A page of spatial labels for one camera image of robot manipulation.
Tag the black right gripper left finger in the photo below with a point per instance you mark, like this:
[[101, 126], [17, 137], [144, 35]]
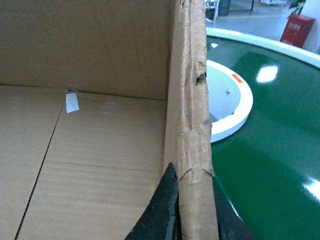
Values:
[[160, 219]]

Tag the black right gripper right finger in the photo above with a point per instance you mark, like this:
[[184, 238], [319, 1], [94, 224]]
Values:
[[230, 226]]

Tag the large cardboard box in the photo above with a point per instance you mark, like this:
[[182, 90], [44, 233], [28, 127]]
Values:
[[97, 97]]

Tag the green round conveyor table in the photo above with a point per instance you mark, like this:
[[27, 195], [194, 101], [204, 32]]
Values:
[[269, 170]]

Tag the white conveyor centre disc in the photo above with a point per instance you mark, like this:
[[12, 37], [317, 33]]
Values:
[[230, 100]]

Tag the red fire cabinet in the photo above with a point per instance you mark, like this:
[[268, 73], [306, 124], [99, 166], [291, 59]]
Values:
[[297, 29]]

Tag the green potted plant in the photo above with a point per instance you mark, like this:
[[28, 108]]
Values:
[[296, 6]]

